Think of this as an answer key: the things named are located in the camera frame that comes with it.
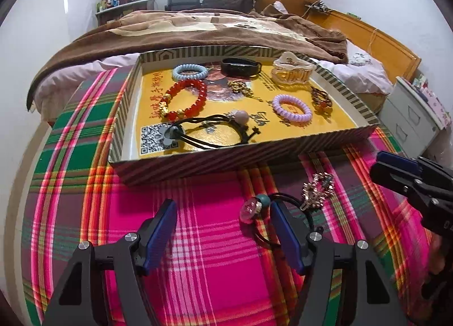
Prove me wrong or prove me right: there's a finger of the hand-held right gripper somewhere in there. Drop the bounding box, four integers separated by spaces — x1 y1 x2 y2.
370 162 430 203
376 151 425 176

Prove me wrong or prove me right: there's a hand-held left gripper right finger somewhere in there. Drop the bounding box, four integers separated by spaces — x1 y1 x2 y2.
271 201 407 326

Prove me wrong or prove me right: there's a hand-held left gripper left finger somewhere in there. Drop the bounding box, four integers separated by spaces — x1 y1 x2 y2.
42 199 178 326

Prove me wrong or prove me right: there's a black hair tie teal bead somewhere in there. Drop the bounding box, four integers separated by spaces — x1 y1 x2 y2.
239 191 321 250

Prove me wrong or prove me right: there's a gold rhinestone hair clip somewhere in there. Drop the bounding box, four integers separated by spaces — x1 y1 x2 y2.
300 172 335 211

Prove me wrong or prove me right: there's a striped cardboard tray yellow inside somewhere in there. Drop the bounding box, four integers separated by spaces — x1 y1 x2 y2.
108 44 380 187

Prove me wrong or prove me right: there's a brown bead bracelet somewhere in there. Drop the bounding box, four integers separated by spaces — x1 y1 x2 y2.
309 86 335 114

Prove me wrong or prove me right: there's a black hair tie pink bead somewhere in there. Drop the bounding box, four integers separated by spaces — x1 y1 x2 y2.
157 109 262 152

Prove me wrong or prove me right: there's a purple spiral hair tie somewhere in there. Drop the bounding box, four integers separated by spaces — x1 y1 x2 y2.
272 93 314 125

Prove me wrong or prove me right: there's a red bead bracelet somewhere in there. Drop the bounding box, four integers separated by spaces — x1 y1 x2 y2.
157 79 209 122

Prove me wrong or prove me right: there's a gold charm bracelet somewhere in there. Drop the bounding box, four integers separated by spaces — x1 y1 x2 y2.
226 80 264 102

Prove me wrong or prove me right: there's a black smart band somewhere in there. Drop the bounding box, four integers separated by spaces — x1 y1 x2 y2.
220 57 263 77

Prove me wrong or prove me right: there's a person's right hand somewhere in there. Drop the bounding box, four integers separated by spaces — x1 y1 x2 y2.
426 230 453 277

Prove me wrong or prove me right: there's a grey drawer cabinet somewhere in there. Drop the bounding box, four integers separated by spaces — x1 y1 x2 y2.
379 76 446 158

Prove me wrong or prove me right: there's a pink plaid tablecloth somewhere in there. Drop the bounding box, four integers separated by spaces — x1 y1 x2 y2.
21 67 436 326

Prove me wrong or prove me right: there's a floral patterned box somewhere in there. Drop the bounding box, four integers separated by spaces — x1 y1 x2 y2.
411 74 453 128

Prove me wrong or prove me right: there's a white floral bedsheet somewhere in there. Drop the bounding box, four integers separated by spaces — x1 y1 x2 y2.
33 41 395 123

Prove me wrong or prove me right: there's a wooden headboard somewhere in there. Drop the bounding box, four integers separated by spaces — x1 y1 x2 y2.
306 9 422 82

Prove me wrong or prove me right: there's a clear hair claw clip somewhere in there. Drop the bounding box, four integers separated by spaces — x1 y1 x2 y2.
271 50 317 86

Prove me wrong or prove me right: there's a brown printed blanket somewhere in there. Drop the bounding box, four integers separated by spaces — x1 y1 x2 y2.
26 5 349 112

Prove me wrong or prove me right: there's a white desk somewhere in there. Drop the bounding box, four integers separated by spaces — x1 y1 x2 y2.
95 0 156 25

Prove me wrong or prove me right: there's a dark brown cloth heap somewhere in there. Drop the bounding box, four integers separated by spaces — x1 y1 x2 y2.
201 0 255 13

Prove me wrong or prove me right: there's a blue spiral hair tie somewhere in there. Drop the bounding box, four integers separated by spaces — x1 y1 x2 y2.
172 63 210 82

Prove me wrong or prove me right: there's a power strip with cables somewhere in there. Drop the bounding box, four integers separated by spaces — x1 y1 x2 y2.
304 0 333 15

